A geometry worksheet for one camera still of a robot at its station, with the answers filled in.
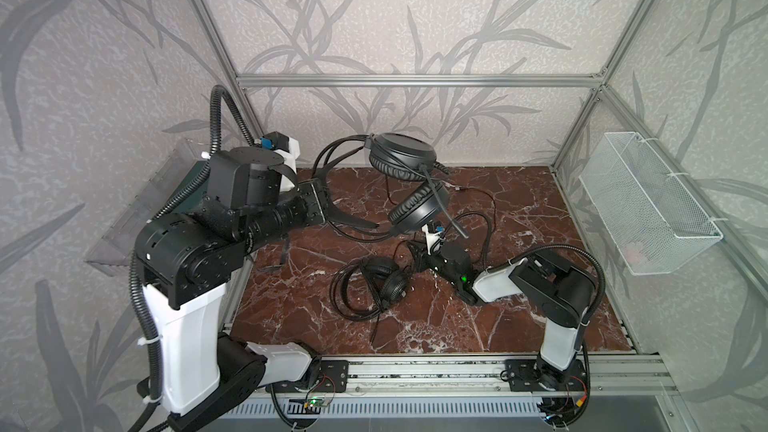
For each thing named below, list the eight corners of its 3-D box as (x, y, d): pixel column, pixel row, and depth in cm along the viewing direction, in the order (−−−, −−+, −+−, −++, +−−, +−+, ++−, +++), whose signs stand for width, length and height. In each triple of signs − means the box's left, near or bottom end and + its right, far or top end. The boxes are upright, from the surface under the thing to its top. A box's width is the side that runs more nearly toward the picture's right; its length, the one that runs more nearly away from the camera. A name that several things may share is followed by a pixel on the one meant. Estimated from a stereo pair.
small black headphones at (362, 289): (329, 320, 85) (322, 310, 78) (337, 269, 95) (332, 256, 88) (409, 320, 85) (409, 310, 78) (408, 269, 95) (409, 256, 88)
